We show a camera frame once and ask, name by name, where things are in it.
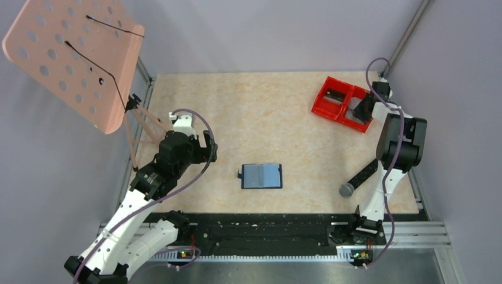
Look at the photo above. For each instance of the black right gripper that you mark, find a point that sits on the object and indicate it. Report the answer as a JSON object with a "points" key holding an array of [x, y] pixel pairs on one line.
{"points": [[357, 113]]}

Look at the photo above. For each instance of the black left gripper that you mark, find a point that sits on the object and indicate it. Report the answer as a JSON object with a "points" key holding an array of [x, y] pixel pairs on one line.
{"points": [[208, 154]]}

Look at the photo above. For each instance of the blue leather card holder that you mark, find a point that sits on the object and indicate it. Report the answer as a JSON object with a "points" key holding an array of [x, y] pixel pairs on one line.
{"points": [[261, 176]]}

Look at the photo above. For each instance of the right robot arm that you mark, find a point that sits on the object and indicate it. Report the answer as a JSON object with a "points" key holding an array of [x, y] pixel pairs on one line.
{"points": [[400, 148]]}

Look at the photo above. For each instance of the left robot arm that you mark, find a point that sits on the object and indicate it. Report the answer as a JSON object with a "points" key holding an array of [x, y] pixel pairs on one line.
{"points": [[184, 155]]}

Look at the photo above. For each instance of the red double bin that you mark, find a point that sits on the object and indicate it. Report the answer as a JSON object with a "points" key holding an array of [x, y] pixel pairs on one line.
{"points": [[340, 113]]}

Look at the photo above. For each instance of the black microphone grey head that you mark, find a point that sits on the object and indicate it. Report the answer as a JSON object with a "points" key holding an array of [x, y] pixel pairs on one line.
{"points": [[347, 189]]}

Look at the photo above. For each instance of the pink music stand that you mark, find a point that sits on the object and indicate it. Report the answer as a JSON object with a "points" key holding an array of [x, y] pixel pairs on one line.
{"points": [[85, 53]]}

